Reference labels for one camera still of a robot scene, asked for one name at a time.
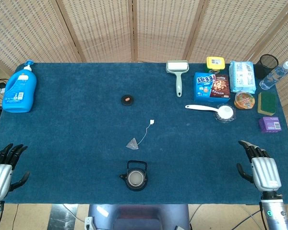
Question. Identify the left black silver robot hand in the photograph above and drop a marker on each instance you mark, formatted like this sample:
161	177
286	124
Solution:
0	175

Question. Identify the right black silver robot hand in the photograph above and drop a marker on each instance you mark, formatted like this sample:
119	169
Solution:
265	172

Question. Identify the black teapot lid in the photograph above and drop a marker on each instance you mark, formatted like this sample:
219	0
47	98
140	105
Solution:
127	100

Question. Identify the purple small box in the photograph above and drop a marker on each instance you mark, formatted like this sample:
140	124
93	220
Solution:
270	124

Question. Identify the green yellow sponge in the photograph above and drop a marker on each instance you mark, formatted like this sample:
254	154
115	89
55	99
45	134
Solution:
267	103

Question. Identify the white dish brush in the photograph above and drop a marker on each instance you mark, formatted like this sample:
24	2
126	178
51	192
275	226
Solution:
225	112

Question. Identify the orange jelly cup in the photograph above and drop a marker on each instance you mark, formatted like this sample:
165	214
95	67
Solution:
244	100

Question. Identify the blue table cloth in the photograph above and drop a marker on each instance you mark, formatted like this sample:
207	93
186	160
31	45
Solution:
74	131

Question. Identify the blue detergent pump bottle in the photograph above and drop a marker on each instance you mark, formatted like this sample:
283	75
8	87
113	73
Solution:
19	91

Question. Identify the clear water bottle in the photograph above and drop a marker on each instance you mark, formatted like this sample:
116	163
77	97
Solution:
272	76

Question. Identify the light blue wipes pack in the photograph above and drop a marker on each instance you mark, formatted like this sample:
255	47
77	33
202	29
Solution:
242	76

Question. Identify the blue cookie box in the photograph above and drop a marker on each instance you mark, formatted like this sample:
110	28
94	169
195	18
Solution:
211	87

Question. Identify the black mesh pen cup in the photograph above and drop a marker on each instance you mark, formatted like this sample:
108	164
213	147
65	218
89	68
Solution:
262	69

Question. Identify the yellow lidded container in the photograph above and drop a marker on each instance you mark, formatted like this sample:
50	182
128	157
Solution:
215	62

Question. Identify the green lint roller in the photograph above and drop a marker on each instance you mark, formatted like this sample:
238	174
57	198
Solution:
178	81

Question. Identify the blue grey robot torso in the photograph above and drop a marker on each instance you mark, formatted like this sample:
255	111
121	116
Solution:
139	218

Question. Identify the bamboo folding screen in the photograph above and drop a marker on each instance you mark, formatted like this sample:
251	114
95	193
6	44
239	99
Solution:
105	28

